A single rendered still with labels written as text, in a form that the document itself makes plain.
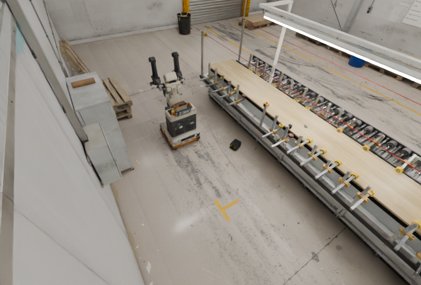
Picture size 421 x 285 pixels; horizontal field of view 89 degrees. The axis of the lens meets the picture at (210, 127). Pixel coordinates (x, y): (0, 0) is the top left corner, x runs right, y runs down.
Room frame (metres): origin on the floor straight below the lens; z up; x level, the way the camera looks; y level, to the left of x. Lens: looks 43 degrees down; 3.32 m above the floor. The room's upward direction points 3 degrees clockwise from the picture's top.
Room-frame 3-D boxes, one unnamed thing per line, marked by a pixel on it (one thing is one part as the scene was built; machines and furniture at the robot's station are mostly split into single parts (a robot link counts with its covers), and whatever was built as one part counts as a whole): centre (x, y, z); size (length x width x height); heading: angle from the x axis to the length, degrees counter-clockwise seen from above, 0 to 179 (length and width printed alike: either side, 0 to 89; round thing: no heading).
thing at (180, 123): (3.14, 0.59, 0.59); 0.55 x 0.34 x 0.83; 124
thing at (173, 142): (3.21, 0.64, 0.16); 0.67 x 0.64 x 0.25; 34
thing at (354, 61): (7.05, -4.86, 0.36); 0.59 x 0.57 x 0.73; 125
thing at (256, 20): (10.93, -2.36, 0.23); 2.41 x 0.77 x 0.17; 126
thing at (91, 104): (2.55, 1.79, 0.78); 0.90 x 0.45 x 1.55; 35
